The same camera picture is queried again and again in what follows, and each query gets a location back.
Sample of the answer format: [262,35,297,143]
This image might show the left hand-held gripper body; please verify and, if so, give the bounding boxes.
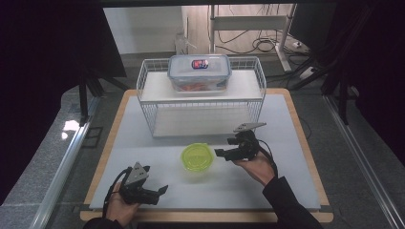
[118,161,160,206]

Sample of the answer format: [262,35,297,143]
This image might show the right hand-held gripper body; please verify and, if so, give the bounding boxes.
[226,121,267,162]

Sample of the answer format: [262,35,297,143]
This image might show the green round plastic container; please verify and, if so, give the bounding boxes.
[180,141,215,173]

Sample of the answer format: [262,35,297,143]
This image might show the white wire rack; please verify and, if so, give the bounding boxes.
[136,56,267,138]

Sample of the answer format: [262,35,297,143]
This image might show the clear plastic food container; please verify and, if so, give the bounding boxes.
[166,53,233,94]

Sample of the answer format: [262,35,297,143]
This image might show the person's right hand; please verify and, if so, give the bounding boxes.
[231,150,277,188]

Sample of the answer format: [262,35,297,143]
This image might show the person's left hand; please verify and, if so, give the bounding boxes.
[104,181,141,227]

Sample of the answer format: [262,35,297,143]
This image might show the pale grey table mat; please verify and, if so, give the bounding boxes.
[88,94,322,211]

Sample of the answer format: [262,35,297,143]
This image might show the wooden table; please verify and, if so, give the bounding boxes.
[79,88,334,224]

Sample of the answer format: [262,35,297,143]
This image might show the black floor grate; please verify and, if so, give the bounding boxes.
[81,126,104,149]

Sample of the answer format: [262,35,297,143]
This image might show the white power strip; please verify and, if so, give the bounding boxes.
[299,66,317,81]

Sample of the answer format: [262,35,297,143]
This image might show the black metal stand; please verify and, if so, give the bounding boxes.
[77,61,130,127]
[288,4,378,126]

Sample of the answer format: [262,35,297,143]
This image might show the clear plastic bottle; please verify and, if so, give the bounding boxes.
[174,31,199,59]

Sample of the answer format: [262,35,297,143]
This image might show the black curtain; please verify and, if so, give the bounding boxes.
[0,0,127,206]
[288,0,405,164]

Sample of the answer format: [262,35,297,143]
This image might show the left hand-held gripper cable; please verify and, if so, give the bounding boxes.
[101,166,132,219]

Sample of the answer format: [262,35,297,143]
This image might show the hand-held gripper cable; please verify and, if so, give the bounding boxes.
[257,138,279,179]
[101,166,132,219]

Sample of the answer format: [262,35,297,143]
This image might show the right hand-held gripper cable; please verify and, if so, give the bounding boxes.
[257,138,279,179]

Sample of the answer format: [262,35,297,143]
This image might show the aluminium rail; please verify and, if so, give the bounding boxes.
[29,94,100,229]
[322,94,405,229]

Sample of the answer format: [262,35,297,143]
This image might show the black floor cables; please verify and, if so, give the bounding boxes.
[216,28,290,55]

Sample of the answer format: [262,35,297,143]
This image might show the white desk frame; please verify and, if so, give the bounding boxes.
[208,3,298,73]

